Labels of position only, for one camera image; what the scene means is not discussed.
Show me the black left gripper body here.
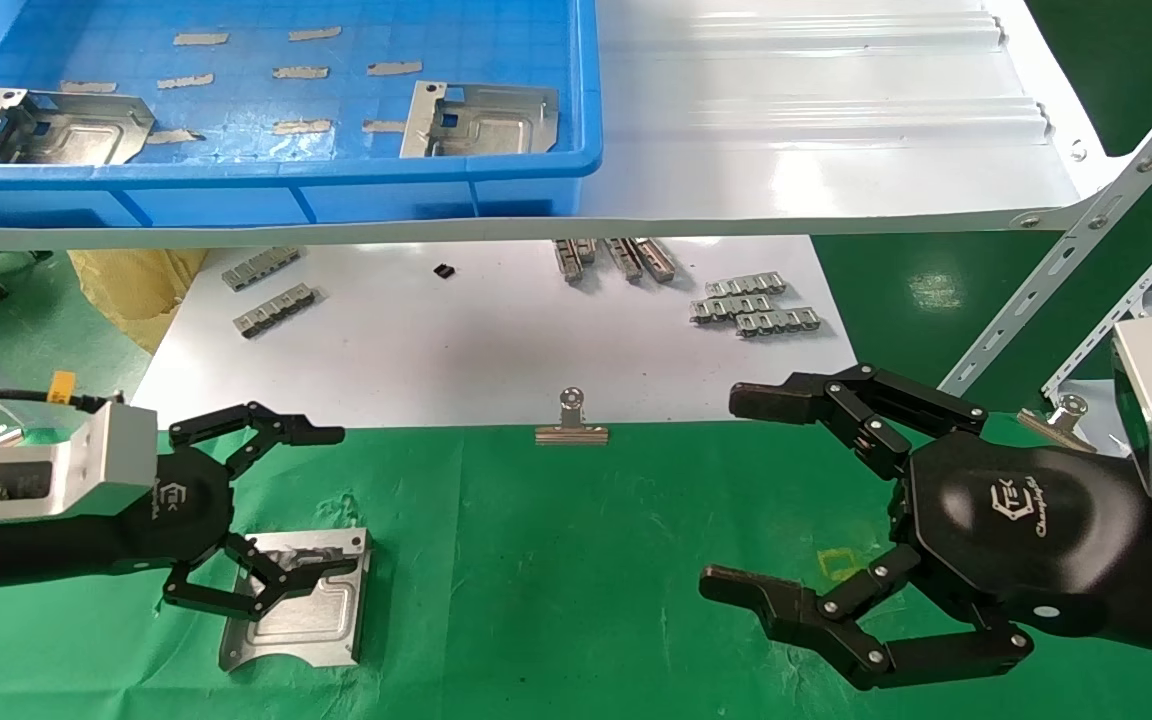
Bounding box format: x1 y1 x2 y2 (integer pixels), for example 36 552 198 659
44 447 235 587

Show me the stamped sheet metal bracket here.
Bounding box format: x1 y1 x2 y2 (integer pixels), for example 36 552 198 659
0 88 156 166
218 528 373 671
399 81 559 159

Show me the white metal shelf board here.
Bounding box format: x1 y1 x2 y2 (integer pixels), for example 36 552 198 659
0 0 1112 251

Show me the green table cloth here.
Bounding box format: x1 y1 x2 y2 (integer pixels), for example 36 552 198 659
0 420 1152 720

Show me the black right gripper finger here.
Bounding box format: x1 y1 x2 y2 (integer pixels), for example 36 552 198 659
729 363 989 479
699 545 1034 691

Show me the yellow plastic bag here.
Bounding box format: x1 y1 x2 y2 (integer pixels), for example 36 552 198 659
68 248 207 354

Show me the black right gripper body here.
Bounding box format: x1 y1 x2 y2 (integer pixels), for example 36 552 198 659
891 434 1152 641

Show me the black connector strip far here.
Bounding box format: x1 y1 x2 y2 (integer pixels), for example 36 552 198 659
221 247 300 292

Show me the blue plastic bin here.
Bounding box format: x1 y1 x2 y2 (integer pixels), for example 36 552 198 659
0 0 604 229

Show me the perforated white steel bar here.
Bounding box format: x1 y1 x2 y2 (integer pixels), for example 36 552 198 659
1039 195 1152 401
934 55 1152 401

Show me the grey metal chain strip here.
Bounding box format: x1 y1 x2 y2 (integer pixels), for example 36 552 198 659
734 307 822 338
234 284 317 339
704 272 787 298
690 294 773 324

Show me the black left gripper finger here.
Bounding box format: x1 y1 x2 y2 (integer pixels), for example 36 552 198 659
162 535 357 621
168 402 345 479

